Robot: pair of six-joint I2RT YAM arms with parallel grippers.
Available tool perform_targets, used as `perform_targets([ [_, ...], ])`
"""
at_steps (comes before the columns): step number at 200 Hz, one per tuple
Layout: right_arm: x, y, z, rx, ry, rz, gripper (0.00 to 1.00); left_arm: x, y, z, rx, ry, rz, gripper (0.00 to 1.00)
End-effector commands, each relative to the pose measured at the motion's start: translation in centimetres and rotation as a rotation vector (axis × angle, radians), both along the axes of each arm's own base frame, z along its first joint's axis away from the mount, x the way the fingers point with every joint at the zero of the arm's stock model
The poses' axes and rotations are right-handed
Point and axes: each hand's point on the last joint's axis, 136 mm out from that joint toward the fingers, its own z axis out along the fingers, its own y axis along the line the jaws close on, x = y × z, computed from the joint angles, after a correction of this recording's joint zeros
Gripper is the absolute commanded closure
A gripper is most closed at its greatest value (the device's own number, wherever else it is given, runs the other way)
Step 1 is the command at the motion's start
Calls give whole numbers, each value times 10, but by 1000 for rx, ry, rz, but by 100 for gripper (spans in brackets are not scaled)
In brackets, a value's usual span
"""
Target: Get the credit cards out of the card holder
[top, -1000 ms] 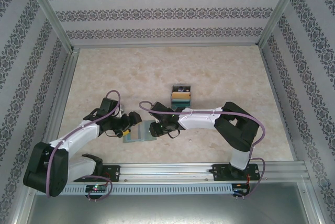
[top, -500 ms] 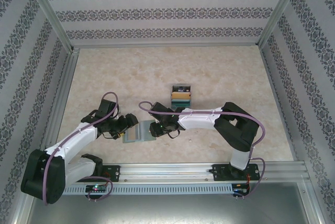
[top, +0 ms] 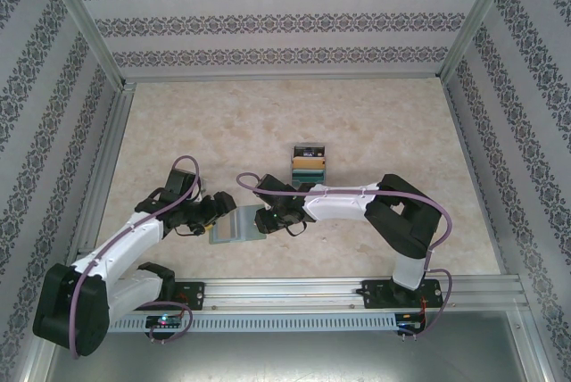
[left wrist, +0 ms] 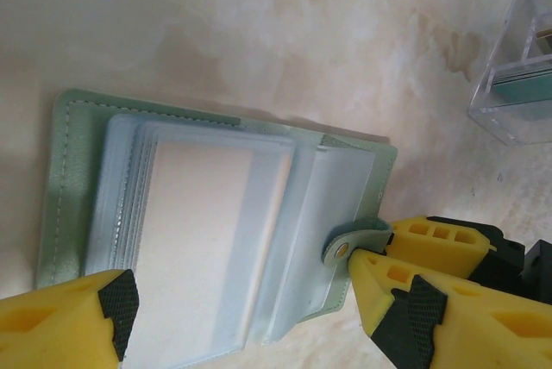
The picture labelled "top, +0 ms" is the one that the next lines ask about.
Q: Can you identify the teal card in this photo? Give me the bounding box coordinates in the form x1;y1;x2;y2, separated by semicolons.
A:
291;166;328;179

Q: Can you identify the left controller board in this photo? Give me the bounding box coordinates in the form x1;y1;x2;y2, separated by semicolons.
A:
145;315;185;330

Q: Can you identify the controller board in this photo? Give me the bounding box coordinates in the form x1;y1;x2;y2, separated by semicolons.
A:
395;318;428;333
145;315;185;330

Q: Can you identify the grey metal sheet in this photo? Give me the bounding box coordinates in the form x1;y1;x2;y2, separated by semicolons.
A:
46;310;548;382

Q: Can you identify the right controller board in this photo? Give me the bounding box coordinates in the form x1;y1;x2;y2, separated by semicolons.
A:
395;318;428;333

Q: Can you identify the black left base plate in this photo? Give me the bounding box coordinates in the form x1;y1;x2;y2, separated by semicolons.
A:
124;281;207;312

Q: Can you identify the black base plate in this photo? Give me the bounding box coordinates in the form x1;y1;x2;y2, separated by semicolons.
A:
360;278;442;311
124;281;207;312

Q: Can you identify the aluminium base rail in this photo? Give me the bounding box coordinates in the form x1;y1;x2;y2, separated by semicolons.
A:
176;277;524;312

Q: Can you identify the aluminium side rail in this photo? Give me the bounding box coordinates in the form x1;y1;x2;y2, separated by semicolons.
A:
75;80;137;262
443;78;510;277

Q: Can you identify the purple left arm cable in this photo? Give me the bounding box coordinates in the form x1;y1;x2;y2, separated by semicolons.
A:
70;155;202;359

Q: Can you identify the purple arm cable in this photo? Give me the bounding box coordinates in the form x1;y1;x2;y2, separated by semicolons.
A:
70;155;202;359
236;171;454;343

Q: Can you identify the perforated metal cable tray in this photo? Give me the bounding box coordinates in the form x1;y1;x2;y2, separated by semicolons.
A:
106;312;430;335

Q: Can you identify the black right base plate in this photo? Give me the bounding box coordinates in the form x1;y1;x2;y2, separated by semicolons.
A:
360;278;442;311

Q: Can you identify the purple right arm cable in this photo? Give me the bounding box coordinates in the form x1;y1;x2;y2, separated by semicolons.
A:
236;171;454;343

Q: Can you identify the aluminium frame post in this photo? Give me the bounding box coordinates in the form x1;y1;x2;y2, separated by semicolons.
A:
438;0;522;81
42;0;129;89

